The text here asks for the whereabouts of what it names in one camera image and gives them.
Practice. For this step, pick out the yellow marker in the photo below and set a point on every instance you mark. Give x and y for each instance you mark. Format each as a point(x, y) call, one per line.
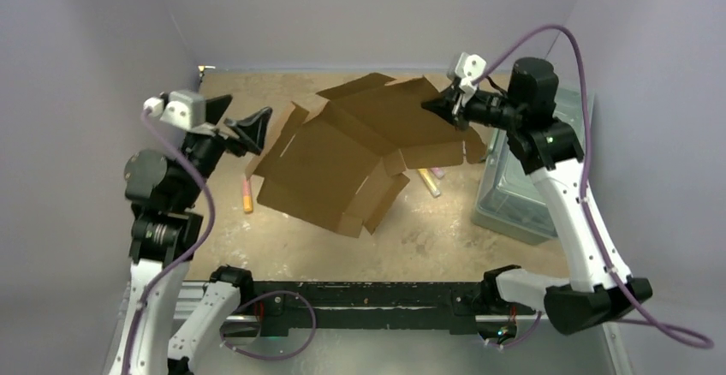
point(429, 181)

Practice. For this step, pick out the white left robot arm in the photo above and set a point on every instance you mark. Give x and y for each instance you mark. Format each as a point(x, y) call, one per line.
point(162, 189)

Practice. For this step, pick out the brown cardboard box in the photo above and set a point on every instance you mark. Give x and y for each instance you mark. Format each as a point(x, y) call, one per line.
point(341, 166)

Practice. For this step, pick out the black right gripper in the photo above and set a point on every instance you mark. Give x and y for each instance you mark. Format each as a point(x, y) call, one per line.
point(457, 108)

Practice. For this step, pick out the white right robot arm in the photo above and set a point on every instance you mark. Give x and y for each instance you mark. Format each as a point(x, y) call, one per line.
point(600, 287)

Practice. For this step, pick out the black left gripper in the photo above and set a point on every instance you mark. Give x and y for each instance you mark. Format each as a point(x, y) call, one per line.
point(250, 129)

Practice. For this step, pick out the orange marker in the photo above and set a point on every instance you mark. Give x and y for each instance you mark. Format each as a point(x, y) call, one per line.
point(247, 195)

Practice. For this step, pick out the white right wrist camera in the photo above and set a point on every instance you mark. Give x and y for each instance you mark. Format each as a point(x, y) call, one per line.
point(466, 70)

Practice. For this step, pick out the pink marker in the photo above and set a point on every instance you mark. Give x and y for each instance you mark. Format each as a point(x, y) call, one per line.
point(439, 173)

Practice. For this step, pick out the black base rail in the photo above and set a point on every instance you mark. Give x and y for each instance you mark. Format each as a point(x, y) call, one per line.
point(455, 307)

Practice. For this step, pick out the clear plastic storage bin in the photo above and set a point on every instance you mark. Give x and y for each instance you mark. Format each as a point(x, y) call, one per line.
point(507, 201)

